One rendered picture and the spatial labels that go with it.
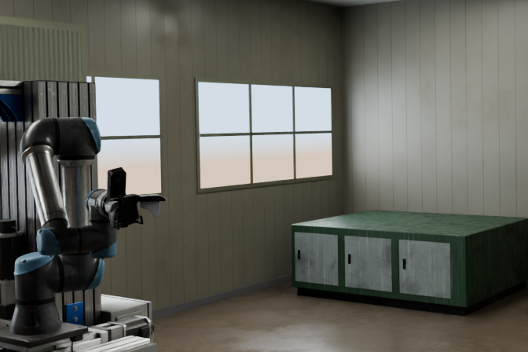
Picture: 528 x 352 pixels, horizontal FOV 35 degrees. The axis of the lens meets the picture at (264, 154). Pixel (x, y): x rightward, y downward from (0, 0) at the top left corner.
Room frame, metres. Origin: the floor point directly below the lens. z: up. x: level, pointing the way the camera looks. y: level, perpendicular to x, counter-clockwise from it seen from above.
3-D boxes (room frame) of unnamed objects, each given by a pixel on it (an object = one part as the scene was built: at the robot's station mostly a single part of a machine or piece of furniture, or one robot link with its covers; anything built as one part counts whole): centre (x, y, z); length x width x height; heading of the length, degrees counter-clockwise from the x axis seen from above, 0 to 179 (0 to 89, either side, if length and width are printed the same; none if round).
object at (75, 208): (2.61, 0.59, 1.63); 0.15 x 0.12 x 0.55; 119
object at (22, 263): (2.55, 0.70, 1.42); 0.13 x 0.12 x 0.14; 119
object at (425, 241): (9.34, -1.63, 0.40); 2.05 x 1.83 x 0.79; 53
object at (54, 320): (2.55, 0.71, 1.31); 0.15 x 0.15 x 0.10
